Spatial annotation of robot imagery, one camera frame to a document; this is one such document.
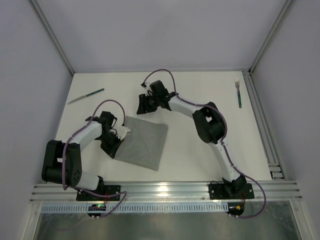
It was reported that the aluminium front rail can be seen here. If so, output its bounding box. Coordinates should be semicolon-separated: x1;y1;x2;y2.
29;180;303;204

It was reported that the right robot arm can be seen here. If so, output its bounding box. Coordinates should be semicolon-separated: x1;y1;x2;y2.
136;80;248;199

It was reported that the aluminium rail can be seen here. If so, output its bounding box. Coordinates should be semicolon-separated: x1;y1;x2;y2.
29;180;303;204
242;70;287;181

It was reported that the fork with green handle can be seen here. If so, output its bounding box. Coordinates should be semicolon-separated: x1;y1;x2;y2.
234;78;242;109

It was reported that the aluminium right side rail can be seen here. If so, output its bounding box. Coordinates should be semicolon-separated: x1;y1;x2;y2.
242;70;287;181

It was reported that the knife with green handle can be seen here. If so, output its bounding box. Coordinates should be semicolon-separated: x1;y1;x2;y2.
67;88;105;105

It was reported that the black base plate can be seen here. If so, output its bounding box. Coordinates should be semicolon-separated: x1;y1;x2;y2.
76;184;121;202
208;181;255;200

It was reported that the right corner frame post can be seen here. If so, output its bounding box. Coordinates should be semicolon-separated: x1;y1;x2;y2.
248;0;296;75

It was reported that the grey cloth napkin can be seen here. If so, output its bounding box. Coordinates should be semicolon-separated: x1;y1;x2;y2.
114;116;168;171

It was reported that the corner frame post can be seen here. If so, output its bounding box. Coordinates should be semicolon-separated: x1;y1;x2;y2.
248;0;296;75
28;0;75;76

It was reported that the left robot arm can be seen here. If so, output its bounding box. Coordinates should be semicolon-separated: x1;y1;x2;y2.
41;111;124;197

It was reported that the left controller board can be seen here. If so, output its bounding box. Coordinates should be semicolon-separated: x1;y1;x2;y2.
87;203;107;219

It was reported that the left corner frame post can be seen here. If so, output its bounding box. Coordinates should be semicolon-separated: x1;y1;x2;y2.
28;0;75;76

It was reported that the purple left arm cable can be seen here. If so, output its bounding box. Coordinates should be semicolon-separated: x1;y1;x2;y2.
61;99;128;220

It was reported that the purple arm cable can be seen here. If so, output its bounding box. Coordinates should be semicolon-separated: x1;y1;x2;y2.
140;68;266;220
61;99;128;220

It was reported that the right controller board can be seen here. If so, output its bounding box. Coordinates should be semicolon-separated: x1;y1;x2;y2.
226;202;245;217

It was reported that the slotted grey cable duct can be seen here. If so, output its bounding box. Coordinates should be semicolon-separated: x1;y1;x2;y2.
40;202;228;214

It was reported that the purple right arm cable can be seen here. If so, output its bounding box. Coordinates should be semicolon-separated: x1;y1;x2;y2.
140;68;266;220

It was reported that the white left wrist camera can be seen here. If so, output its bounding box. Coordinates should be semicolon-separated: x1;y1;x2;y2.
115;125;131;140

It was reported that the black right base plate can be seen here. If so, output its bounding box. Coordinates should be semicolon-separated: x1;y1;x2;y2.
208;181;255;200

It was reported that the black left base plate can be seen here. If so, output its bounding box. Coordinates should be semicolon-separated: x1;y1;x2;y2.
76;184;121;202

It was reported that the controller board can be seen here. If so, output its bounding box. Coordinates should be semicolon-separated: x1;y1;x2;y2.
226;202;245;217
87;203;107;219

